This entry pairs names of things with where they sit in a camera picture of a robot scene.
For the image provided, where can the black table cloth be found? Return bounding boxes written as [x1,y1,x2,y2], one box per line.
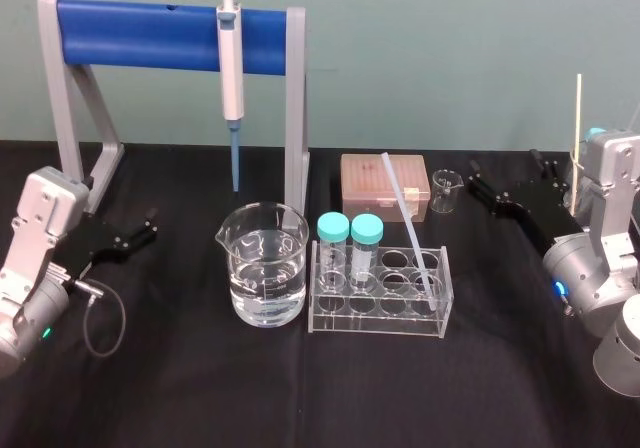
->
[0,140,640,448]

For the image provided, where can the large glass beaker with water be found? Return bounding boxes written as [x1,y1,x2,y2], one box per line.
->
[214,202,310,327]

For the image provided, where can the teal capped clear tube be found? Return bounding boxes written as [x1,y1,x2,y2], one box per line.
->
[316,212,350,292]

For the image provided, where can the translucent pink pipette tip box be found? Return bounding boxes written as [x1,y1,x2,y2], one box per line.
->
[340,153,432,223]

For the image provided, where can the clear glass stirring rod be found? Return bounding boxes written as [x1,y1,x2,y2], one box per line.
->
[380,151,436,314]

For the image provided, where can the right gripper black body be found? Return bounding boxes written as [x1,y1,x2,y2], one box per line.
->
[514,177,586,257]

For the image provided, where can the clear acrylic tube rack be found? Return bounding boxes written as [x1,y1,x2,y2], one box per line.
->
[307,240,454,338]

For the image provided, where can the white and blue pipette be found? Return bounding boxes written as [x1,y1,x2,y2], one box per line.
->
[216,0,246,193]

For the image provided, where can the teal capped tube white label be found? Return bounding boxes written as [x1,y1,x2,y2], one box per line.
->
[350,214,385,292]

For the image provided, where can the small empty glass beaker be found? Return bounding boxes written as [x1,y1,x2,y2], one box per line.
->
[431,168,465,214]

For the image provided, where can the grey and blue pipette stand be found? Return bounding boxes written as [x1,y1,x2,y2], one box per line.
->
[37,0,311,219]

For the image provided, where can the thin cream stick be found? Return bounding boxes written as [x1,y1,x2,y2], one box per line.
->
[572,73,583,210]

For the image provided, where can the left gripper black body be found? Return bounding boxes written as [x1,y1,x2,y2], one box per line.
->
[53,211,122,280]

